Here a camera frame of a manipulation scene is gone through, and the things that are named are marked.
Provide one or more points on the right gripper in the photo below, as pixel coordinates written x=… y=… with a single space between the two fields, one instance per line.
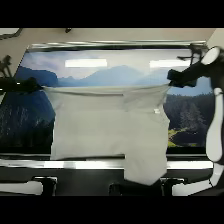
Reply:
x=181 y=78

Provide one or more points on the white T-shirt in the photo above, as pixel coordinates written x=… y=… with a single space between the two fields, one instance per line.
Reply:
x=100 y=126

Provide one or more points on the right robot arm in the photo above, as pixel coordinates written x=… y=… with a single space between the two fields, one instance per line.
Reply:
x=215 y=133

